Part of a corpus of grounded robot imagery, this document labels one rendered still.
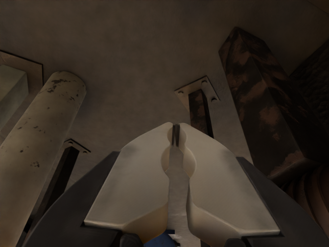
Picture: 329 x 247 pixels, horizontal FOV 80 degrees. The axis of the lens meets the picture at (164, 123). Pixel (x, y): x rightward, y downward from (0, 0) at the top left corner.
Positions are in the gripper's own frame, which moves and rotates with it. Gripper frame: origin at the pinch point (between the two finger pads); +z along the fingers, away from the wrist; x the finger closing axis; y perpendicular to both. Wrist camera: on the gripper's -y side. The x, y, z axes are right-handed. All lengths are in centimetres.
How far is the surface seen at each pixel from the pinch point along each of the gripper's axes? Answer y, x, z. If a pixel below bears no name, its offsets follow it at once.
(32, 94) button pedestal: 19, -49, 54
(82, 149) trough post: 50, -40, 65
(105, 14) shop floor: -6.8, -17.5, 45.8
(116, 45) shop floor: 1, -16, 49
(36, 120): 16.9, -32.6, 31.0
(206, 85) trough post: 12, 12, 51
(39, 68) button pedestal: 9, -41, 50
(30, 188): 25.9, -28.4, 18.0
